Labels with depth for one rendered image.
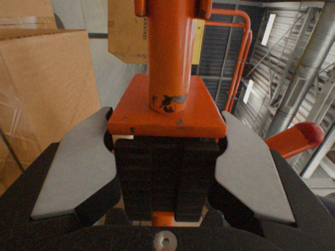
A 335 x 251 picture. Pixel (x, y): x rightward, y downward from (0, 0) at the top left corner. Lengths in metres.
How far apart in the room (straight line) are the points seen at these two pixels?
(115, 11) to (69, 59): 1.30
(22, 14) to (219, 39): 10.51
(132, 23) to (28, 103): 1.34
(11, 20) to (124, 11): 0.88
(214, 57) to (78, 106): 10.97
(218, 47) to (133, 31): 9.79
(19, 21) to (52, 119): 0.66
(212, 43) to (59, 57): 10.78
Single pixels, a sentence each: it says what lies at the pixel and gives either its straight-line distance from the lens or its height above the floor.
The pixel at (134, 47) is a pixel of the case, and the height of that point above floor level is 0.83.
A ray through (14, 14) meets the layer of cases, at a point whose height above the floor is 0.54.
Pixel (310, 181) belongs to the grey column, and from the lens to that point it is 2.44.
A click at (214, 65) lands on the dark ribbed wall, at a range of 11.30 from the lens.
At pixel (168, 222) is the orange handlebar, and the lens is 0.18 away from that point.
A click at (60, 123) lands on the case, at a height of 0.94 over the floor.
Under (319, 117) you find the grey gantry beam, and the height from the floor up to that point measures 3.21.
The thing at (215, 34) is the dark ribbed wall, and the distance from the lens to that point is 10.92.
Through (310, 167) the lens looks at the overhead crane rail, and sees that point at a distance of 3.03.
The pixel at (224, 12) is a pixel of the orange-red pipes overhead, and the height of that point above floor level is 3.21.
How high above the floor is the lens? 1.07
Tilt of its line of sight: 1 degrees up
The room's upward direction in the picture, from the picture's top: 92 degrees clockwise
